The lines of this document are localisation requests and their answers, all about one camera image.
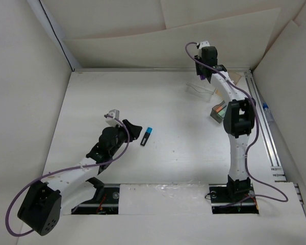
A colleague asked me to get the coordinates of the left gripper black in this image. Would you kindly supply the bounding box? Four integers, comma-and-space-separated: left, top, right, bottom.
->
109, 119, 141, 156

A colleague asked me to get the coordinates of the clear spray bottle blue cap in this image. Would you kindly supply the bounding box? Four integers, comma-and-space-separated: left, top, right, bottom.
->
263, 103, 274, 124

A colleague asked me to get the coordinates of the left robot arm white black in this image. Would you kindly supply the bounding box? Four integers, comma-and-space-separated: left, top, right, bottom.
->
17, 116, 142, 236

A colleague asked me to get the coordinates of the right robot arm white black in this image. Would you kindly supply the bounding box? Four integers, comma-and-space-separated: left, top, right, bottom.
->
194, 41, 255, 204

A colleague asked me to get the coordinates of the black blue highlighter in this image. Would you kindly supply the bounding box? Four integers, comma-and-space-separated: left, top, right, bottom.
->
140, 127, 152, 146

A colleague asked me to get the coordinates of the orange transparent container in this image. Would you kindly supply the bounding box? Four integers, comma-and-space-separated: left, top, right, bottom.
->
215, 71, 242, 97

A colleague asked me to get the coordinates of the clear plastic container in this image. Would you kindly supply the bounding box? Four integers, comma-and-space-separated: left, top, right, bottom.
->
186, 83, 216, 102

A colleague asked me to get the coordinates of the dark grey transparent container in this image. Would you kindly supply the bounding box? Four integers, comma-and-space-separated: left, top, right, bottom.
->
210, 101, 226, 124

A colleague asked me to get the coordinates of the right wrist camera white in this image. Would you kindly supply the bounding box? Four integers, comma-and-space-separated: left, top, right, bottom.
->
196, 41, 211, 57

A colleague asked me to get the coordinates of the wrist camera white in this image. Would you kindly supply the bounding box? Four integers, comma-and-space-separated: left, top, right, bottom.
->
105, 109, 121, 127
196, 41, 211, 57

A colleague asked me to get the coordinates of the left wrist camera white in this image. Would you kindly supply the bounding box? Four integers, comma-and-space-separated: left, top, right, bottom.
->
105, 109, 121, 127

